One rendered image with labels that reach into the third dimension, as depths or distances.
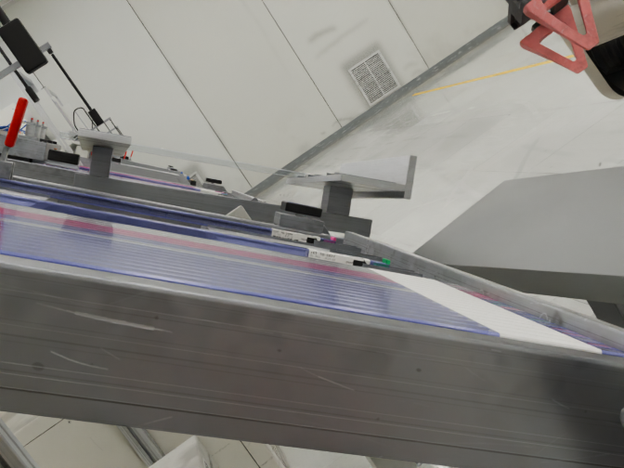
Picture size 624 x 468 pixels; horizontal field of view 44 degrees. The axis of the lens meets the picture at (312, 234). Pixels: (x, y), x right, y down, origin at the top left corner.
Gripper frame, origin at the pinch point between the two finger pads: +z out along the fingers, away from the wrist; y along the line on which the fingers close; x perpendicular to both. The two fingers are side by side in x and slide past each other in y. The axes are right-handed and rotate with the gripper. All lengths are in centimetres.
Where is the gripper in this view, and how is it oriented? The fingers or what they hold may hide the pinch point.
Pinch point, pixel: (583, 53)
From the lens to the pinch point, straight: 92.5
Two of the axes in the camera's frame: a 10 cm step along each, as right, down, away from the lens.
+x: 7.9, -5.9, -1.5
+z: 5.6, 8.1, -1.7
